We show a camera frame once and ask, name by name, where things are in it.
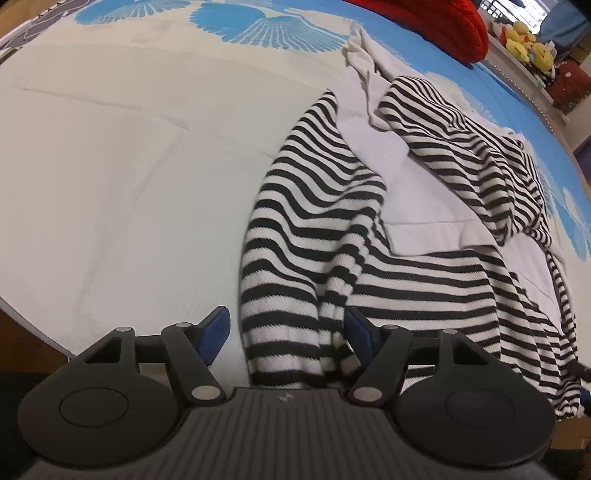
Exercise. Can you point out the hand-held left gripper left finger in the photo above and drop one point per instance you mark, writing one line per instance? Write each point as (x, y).
(213, 334)

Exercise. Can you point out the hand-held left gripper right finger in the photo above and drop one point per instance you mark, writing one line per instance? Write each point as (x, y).
(362, 334)

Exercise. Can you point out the striped shirt with white vest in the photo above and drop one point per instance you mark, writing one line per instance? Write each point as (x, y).
(300, 230)

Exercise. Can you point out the blue and white printed bedsheet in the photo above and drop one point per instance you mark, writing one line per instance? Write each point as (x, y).
(115, 184)

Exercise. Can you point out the red folded blanket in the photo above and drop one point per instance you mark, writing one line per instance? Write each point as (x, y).
(438, 23)

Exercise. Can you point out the dark red cushion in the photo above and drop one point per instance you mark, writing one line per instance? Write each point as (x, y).
(570, 85)

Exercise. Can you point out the blue curtain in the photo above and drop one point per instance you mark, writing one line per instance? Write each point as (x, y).
(565, 23)

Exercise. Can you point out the wooden bed frame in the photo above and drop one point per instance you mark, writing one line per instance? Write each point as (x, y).
(27, 337)

